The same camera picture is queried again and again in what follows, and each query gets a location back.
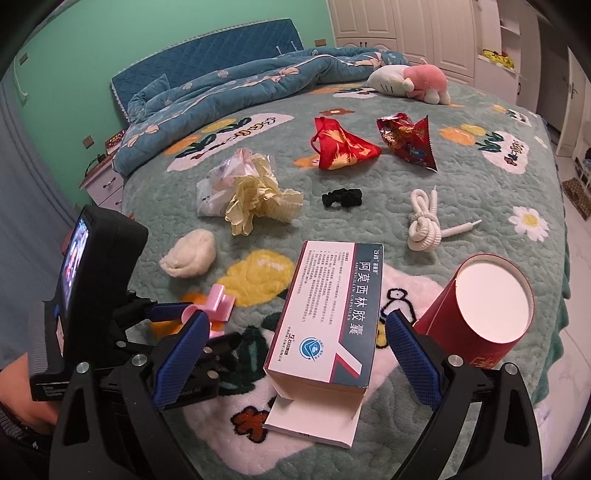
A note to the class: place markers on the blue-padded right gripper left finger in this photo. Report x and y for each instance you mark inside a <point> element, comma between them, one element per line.
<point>174,358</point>

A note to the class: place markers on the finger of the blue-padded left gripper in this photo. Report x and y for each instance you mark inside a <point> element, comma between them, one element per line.
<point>162,312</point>

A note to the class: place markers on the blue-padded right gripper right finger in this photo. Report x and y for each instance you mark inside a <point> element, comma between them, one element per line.
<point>421,371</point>

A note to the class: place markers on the pink plastic clip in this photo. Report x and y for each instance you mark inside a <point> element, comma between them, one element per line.
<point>217,304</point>

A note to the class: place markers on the white cotton wool ball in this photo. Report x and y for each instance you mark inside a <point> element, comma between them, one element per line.
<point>191,255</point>

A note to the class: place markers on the red cylindrical paper tube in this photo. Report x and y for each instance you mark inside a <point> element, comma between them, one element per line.
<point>483,312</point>

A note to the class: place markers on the white blue medicine box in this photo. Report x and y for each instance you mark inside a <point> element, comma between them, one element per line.
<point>323,348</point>

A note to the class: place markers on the red snack wrapper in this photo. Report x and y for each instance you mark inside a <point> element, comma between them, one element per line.
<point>408,139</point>

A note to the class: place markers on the person's left hand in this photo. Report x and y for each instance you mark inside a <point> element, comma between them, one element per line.
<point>16,397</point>

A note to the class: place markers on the crumpled clear plastic bag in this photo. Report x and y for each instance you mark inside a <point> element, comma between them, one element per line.
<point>218,186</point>

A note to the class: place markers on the white coiled shoelace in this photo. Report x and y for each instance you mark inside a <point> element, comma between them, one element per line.
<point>425,233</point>

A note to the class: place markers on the white nightstand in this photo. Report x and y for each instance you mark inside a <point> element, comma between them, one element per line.
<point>104,185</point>

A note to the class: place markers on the crumpled cream yellow wrapper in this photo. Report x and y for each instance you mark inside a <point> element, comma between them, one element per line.
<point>258,194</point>

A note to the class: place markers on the black hair scrunchie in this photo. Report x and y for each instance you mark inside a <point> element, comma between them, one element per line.
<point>346,198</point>

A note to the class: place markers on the blue floral quilt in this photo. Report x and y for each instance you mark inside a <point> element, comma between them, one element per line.
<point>159,114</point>

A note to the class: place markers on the brown door mat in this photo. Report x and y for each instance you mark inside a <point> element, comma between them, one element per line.
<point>574,191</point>

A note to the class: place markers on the red gold fabric pouch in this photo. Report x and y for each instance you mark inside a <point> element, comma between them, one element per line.
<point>337,148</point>

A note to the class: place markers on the pink white plush toy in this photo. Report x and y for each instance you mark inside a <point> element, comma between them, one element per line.
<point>426,83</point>

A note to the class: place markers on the blue quilted headboard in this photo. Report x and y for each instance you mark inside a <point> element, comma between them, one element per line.
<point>203,54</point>

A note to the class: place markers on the yellow item on shelf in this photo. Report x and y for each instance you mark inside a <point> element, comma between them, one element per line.
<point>499,58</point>

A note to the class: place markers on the white wardrobe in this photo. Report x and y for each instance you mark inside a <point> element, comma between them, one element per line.
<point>451,34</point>

